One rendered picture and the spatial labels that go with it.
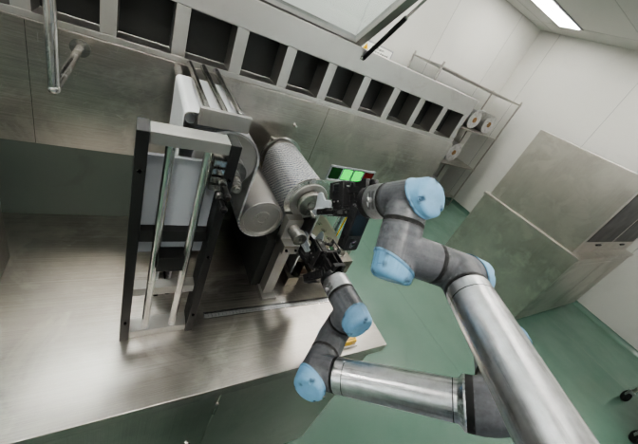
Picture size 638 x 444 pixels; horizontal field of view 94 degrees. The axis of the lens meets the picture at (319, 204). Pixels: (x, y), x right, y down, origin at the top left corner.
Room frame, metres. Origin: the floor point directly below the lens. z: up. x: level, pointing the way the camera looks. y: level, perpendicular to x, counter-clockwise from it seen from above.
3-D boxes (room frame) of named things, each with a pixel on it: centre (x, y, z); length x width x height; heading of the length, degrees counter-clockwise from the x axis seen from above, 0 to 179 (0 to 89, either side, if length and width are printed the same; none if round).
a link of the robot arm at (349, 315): (0.57, -0.19, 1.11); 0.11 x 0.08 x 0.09; 38
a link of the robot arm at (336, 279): (0.63, -0.14, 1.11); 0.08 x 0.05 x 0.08; 128
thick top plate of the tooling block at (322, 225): (0.99, -0.01, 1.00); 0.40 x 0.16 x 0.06; 38
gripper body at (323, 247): (0.69, -0.09, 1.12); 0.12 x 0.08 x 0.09; 38
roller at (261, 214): (0.77, 0.20, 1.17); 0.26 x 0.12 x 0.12; 38
